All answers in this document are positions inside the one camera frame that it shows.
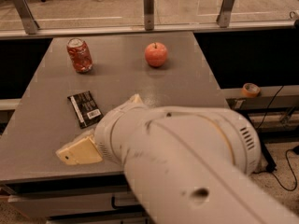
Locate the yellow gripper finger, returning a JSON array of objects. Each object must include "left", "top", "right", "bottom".
[
  {"left": 56, "top": 129, "right": 103, "bottom": 165},
  {"left": 129, "top": 93, "right": 143, "bottom": 104}
]

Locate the black rxbar chocolate wrapper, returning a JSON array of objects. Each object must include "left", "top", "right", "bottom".
[{"left": 67, "top": 91, "right": 104, "bottom": 129}]

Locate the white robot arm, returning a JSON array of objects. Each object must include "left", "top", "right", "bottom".
[{"left": 56, "top": 94, "right": 299, "bottom": 224}]

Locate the red apple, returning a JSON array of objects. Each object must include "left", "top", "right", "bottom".
[{"left": 145, "top": 42, "right": 168, "bottom": 67}]

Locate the upper grey drawer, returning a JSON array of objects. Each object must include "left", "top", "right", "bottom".
[{"left": 8, "top": 186, "right": 132, "bottom": 217}]

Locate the grey drawer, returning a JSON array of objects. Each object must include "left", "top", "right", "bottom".
[
  {"left": 46, "top": 212, "right": 155, "bottom": 224},
  {"left": 8, "top": 186, "right": 132, "bottom": 217}
]

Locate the red soda can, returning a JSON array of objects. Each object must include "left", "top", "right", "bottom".
[{"left": 66, "top": 38, "right": 93, "bottom": 73}]

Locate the lower grey drawer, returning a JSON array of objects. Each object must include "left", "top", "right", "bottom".
[{"left": 46, "top": 212, "right": 155, "bottom": 224}]

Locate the orange tape roll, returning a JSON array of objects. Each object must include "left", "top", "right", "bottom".
[{"left": 241, "top": 83, "right": 261, "bottom": 98}]

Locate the black table leg strut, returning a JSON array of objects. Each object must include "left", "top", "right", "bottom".
[{"left": 260, "top": 140, "right": 277, "bottom": 173}]

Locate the black drawer handle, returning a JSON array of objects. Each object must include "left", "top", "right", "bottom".
[{"left": 111, "top": 193, "right": 139, "bottom": 209}]

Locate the middle metal bracket post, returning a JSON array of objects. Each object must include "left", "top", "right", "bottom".
[{"left": 143, "top": 0, "right": 154, "bottom": 31}]

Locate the metal bracket post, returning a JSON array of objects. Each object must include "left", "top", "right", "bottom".
[
  {"left": 11, "top": 0, "right": 39, "bottom": 35},
  {"left": 216, "top": 0, "right": 235, "bottom": 28},
  {"left": 143, "top": 0, "right": 154, "bottom": 31}
]

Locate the right metal bracket post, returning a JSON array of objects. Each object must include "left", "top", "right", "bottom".
[{"left": 216, "top": 0, "right": 235, "bottom": 28}]

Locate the left metal bracket post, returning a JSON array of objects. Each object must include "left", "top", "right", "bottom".
[{"left": 11, "top": 0, "right": 39, "bottom": 35}]

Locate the black floor cable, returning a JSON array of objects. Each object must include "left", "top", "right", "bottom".
[{"left": 251, "top": 145, "right": 299, "bottom": 192}]

